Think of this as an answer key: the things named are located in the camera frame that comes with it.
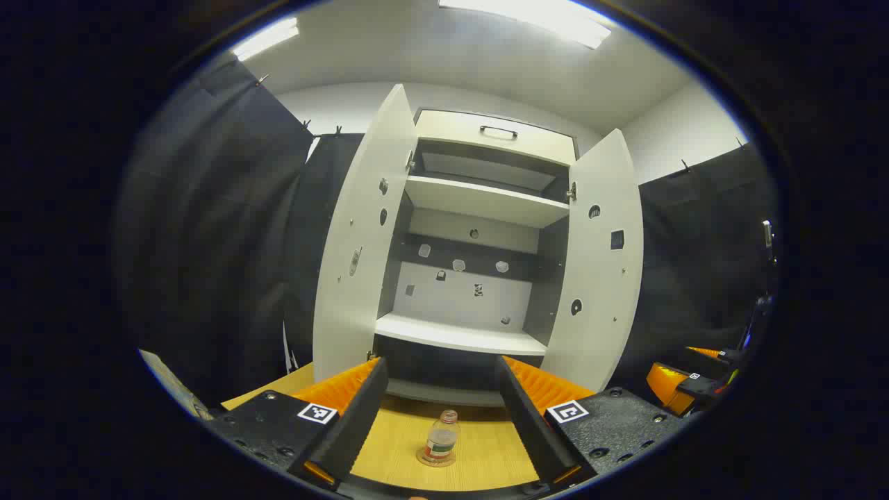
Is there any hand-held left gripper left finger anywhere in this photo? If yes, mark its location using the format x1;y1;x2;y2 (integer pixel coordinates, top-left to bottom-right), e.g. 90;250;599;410
201;357;390;490

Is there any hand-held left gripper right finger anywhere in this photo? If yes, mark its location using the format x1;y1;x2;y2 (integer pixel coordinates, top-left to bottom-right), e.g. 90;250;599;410
495;356;688;490

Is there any clear plastic bottle red ring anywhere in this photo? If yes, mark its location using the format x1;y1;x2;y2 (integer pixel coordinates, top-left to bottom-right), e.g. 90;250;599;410
417;410;461;467

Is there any white cabinet door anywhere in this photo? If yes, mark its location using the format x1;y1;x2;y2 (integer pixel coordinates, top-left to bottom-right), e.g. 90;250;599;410
313;84;419;384
540;128;645;393

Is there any black backdrop cloth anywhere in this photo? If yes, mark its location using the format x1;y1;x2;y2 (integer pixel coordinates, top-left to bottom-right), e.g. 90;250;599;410
611;142;782;400
115;59;365;410

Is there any white cabinet shelf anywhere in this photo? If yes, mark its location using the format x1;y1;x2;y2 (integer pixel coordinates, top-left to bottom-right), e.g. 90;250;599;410
375;312;549;356
404;175;570;228

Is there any white cabinet dark interior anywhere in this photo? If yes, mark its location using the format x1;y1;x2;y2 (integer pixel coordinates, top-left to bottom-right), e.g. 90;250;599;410
372;108;579;408

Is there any white cabinet flap panel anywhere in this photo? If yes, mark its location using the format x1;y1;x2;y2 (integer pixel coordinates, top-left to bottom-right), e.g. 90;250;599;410
415;109;577;166

